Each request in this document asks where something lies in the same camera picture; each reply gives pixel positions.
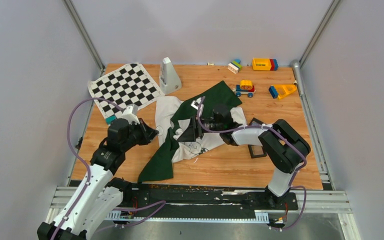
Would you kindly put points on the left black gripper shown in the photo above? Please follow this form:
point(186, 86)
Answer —
point(148, 133)

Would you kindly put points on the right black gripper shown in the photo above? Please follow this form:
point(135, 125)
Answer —
point(194, 129)

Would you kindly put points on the white green garment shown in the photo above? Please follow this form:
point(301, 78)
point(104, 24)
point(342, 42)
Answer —
point(174, 116)

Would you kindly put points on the black square display case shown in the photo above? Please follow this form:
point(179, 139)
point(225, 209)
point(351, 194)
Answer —
point(256, 123)

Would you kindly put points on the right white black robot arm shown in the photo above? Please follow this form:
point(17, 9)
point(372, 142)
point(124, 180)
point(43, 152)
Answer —
point(285, 147)

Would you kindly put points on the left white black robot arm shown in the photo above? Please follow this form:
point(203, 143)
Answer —
point(100, 191)

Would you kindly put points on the teal small block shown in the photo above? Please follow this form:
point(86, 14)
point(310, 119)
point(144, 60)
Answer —
point(110, 119)

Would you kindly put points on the checkerboard calibration sheet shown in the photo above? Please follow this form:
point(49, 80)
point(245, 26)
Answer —
point(127, 85)

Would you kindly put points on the white wedge-shaped stand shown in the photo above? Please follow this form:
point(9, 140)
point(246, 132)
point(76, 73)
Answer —
point(169, 80)

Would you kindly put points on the toy car with yellow top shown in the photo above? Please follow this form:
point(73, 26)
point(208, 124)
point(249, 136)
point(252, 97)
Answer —
point(245, 87)

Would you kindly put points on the white green blue bricks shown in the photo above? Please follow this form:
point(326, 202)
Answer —
point(235, 66)

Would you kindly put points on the yellow blue toy scoop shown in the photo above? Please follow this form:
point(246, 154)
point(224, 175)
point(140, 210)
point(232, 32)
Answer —
point(280, 91)

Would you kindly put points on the yellow red blue brick box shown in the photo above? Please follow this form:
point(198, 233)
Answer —
point(264, 64)

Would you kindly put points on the grey metal pipe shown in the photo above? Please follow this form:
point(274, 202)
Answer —
point(296, 68)

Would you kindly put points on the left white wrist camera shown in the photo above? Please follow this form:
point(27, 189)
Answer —
point(130, 114)

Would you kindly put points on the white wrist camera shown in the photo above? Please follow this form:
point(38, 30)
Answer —
point(198, 104)
point(130, 114)

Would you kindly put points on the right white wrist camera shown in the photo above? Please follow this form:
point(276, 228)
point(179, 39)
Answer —
point(198, 104)

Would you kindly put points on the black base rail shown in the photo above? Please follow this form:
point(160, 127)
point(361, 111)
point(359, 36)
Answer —
point(204, 202)

